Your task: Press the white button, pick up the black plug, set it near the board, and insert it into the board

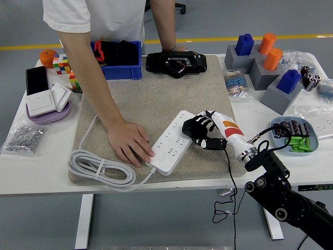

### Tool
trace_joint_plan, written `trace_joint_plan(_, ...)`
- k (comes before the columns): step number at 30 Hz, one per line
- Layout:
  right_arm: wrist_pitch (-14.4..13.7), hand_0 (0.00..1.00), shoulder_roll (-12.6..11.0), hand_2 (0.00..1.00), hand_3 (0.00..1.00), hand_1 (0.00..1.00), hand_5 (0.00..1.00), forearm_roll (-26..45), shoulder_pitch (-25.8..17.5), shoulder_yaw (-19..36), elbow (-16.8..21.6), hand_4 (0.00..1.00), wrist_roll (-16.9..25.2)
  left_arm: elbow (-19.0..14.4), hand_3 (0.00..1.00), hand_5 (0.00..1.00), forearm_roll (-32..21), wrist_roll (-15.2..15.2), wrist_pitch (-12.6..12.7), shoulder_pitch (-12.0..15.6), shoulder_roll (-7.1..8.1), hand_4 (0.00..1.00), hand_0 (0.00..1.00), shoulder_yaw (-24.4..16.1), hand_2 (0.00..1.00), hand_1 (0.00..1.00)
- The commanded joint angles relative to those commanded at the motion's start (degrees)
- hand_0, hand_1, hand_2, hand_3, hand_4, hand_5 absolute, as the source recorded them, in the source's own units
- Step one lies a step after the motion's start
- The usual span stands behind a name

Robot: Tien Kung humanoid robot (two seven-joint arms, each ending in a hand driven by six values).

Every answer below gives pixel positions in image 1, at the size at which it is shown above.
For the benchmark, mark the long grey block holder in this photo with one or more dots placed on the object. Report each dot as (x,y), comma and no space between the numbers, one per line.
(231,58)

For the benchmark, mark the pile of black capacitors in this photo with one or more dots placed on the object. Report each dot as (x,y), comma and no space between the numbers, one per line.
(296,127)

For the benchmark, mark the bag of blue resistors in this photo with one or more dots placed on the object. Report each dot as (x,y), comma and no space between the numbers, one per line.
(326,89)

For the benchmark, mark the grey-brown mat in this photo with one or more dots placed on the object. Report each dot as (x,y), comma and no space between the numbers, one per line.
(161,99)

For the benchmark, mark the crumpled clear plastic bag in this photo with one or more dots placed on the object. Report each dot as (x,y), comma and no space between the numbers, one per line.
(294,58)

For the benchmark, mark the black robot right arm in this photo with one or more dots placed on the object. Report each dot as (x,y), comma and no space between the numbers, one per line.
(270,161)

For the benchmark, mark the black plug adapter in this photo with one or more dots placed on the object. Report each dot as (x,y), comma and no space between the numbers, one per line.
(188,127)

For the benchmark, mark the pile of green cylinders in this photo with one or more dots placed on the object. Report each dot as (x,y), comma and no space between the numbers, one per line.
(301,144)

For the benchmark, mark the purple tray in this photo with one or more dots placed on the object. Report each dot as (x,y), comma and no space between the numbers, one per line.
(46,118)

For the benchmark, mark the square grey block holder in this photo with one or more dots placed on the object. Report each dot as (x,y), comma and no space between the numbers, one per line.
(260,76)

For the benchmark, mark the large white wall switch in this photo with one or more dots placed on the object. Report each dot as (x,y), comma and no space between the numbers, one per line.
(40,102)

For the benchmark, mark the black device housing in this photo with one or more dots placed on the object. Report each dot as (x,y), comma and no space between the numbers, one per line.
(156,63)

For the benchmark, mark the metal bracket under table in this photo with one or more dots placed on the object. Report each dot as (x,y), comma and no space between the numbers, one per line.
(224,192)

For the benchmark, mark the black table control panel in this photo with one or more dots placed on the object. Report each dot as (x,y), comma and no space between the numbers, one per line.
(314,187)

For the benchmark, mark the bag of striped resistors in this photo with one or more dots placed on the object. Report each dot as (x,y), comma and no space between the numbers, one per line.
(235,83)

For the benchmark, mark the colourful puzzle cube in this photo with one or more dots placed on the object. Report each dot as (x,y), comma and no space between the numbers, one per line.
(60,63)
(74,80)

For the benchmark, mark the white power strip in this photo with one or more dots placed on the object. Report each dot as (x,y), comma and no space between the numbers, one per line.
(169,145)

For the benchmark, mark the blue square peg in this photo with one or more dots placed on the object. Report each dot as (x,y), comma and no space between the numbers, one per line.
(244,45)
(287,82)

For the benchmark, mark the person's right hand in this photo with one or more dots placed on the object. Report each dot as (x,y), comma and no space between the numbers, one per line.
(128,142)

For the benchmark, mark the black office chair base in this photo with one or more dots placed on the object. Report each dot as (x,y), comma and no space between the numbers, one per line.
(182,7)

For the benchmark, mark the black wrist watch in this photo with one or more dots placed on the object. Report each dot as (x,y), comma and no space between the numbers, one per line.
(169,49)

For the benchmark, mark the blue plastic bin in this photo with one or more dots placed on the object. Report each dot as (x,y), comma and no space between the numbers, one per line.
(125,73)

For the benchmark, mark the person's left hand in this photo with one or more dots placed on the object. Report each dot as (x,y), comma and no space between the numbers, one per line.
(182,48)

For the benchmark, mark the small white wall switch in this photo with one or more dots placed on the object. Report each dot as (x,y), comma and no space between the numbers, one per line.
(61,95)

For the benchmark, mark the bagged white socket panel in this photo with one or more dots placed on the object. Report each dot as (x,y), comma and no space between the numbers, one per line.
(322,130)

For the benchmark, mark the person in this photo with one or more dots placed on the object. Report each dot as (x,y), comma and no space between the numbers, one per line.
(117,15)

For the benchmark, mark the tall grey block holder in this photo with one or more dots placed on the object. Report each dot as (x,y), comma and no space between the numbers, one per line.
(273,99)

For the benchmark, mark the black cylinder capacitor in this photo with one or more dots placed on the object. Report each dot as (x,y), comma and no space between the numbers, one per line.
(317,79)
(305,74)
(309,82)

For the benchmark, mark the white table leg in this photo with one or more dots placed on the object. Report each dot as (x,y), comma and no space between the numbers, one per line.
(274,230)
(84,221)

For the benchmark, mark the bag of metal nuts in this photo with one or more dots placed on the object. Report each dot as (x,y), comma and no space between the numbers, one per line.
(23,135)

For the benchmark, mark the orange fruit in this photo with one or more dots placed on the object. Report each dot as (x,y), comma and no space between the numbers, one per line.
(46,58)

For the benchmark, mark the light blue plate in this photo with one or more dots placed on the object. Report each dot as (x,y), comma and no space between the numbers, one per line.
(313,140)

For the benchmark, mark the person's right forearm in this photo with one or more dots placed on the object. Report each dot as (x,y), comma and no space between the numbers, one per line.
(88,78)

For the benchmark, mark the person's left forearm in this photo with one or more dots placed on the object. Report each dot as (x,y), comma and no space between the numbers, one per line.
(166,26)

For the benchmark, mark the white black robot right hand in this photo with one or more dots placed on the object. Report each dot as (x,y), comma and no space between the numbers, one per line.
(231,130)

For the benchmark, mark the orange cylinder peg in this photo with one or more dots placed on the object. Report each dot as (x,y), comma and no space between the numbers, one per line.
(266,44)
(272,60)

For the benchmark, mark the black smartphone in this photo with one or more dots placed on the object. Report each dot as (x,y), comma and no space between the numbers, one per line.
(36,80)

